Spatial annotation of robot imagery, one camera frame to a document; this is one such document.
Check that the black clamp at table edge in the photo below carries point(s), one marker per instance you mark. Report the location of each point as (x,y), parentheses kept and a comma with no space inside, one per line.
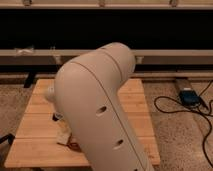
(9,138)

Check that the grey horizontal rail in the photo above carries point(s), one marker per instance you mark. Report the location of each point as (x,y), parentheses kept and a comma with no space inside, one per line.
(76,52)

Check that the blue power adapter box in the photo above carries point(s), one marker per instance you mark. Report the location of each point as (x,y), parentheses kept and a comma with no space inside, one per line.
(189,97)

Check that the wooden table board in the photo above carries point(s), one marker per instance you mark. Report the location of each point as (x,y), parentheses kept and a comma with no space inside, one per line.
(35,140)

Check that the white sponge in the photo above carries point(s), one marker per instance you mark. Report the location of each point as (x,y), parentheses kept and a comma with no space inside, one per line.
(64,132)

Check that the black rectangular remote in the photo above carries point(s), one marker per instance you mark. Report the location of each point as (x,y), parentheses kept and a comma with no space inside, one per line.
(55,117)

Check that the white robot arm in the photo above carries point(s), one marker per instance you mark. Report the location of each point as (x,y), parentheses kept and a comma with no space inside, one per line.
(85,94)

